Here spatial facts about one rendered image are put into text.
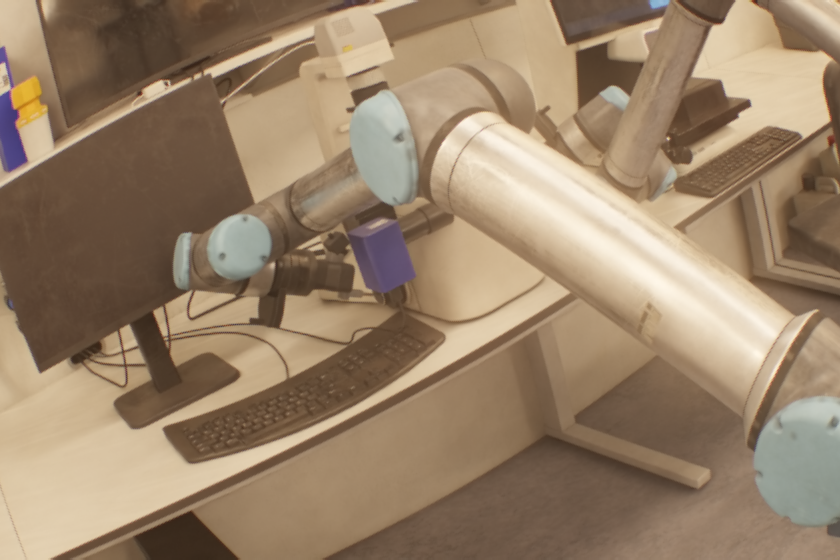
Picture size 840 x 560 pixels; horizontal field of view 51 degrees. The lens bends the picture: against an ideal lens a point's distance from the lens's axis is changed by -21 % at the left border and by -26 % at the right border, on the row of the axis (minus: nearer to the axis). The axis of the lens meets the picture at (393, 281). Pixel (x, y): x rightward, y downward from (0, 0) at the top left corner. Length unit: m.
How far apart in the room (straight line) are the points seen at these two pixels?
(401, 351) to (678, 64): 0.67
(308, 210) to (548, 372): 1.28
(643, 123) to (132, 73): 1.08
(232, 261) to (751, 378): 0.94
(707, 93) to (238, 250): 1.17
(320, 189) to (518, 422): 1.45
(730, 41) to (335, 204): 2.15
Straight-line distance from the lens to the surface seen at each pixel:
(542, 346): 2.75
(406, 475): 2.76
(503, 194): 1.03
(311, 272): 1.81
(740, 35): 3.51
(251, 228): 1.63
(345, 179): 1.51
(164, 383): 1.97
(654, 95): 1.70
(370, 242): 1.67
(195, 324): 2.31
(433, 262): 1.79
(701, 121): 2.25
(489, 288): 1.81
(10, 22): 2.39
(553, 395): 2.81
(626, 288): 0.96
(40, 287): 1.82
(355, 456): 2.68
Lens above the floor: 1.42
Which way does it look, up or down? 18 degrees down
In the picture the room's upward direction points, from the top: 19 degrees counter-clockwise
